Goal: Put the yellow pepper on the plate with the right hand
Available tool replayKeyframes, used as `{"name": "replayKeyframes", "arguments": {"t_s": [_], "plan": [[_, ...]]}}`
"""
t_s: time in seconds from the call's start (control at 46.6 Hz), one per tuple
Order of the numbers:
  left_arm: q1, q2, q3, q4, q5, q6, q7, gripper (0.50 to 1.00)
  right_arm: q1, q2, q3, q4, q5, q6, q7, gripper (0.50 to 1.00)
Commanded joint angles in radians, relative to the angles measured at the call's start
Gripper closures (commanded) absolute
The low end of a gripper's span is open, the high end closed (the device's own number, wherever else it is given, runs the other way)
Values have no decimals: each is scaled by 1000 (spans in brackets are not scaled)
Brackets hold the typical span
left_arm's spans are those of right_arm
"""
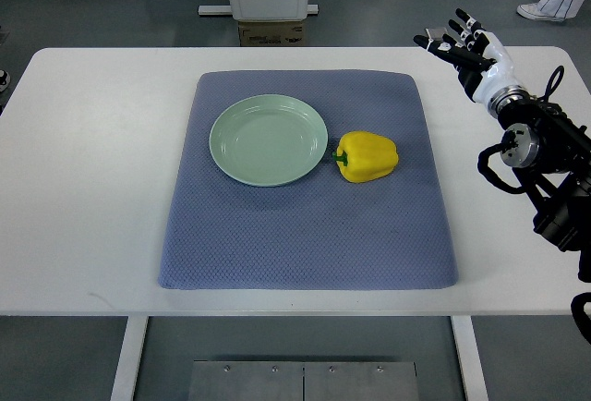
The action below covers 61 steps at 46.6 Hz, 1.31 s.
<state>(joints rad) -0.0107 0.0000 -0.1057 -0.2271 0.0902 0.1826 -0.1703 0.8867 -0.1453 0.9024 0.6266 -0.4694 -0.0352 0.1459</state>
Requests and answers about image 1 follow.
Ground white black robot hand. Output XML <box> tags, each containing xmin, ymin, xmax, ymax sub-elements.
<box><xmin>413</xmin><ymin>8</ymin><xmax>523</xmax><ymax>105</ymax></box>

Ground yellow bell pepper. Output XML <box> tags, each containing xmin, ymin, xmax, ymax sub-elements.
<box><xmin>332</xmin><ymin>130</ymin><xmax>399</xmax><ymax>183</ymax></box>

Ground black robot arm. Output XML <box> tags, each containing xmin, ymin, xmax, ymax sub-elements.
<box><xmin>477</xmin><ymin>66</ymin><xmax>590</xmax><ymax>283</ymax></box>

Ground light green plate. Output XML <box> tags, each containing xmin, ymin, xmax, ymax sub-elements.
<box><xmin>209</xmin><ymin>94</ymin><xmax>328</xmax><ymax>187</ymax></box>

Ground cardboard box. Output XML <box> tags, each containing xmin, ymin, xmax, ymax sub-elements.
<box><xmin>238</xmin><ymin>21</ymin><xmax>307</xmax><ymax>47</ymax></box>

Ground blue grey quilted mat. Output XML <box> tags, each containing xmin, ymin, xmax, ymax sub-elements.
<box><xmin>158</xmin><ymin>70</ymin><xmax>458</xmax><ymax>290</ymax></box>

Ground right white table leg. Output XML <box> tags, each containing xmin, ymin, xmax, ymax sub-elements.
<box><xmin>451</xmin><ymin>316</ymin><xmax>489</xmax><ymax>401</ymax></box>

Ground white table leg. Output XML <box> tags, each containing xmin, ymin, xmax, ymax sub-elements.
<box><xmin>451</xmin><ymin>316</ymin><xmax>489</xmax><ymax>401</ymax></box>
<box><xmin>110</xmin><ymin>315</ymin><xmax>149</xmax><ymax>401</ymax></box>

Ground left white table leg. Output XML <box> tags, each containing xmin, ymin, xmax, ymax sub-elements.
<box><xmin>110</xmin><ymin>315</ymin><xmax>149</xmax><ymax>401</ymax></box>

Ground black white shoe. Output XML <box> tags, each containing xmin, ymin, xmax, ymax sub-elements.
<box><xmin>0</xmin><ymin>69</ymin><xmax>11</xmax><ymax>92</ymax></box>

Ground metal base plate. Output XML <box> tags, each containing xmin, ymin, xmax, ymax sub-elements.
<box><xmin>188</xmin><ymin>361</ymin><xmax>419</xmax><ymax>400</ymax></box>

